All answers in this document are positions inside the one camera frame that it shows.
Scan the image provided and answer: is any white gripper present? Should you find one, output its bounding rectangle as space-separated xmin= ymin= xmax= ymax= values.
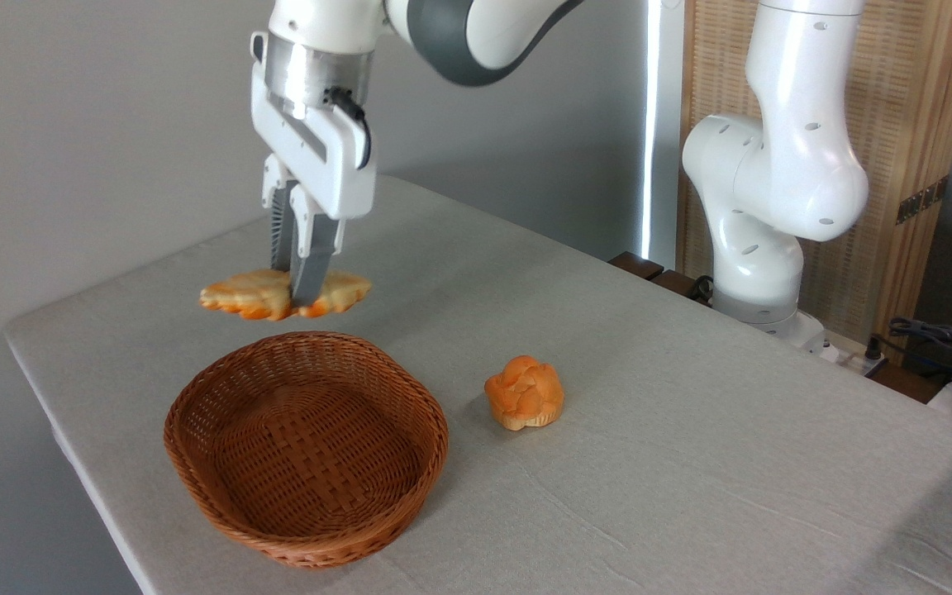
xmin=249 ymin=31 xmax=378 ymax=309

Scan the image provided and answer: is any long braided bread loaf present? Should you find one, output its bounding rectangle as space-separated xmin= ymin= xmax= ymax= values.
xmin=198 ymin=268 xmax=374 ymax=322

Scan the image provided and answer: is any brown wicker basket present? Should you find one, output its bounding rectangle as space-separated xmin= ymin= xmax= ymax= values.
xmin=164 ymin=331 xmax=450 ymax=570

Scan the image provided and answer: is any round knotted bread roll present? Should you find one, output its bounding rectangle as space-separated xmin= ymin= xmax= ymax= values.
xmin=483 ymin=355 xmax=567 ymax=432

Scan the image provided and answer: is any grey tablecloth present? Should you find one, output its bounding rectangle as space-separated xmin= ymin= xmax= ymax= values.
xmin=2 ymin=174 xmax=952 ymax=595

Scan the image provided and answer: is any white power strip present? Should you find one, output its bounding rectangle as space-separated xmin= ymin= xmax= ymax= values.
xmin=819 ymin=332 xmax=890 ymax=378

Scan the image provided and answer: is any dark metal screen hinge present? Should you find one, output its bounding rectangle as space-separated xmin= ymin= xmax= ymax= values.
xmin=895 ymin=174 xmax=950 ymax=226

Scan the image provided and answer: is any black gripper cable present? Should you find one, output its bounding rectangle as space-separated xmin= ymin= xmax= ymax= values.
xmin=326 ymin=86 xmax=373 ymax=171

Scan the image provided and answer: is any white vertical frame post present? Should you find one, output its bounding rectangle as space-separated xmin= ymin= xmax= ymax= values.
xmin=640 ymin=0 xmax=687 ymax=270

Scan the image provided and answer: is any black cable bundle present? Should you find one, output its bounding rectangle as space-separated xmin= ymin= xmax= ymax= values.
xmin=866 ymin=317 xmax=952 ymax=388

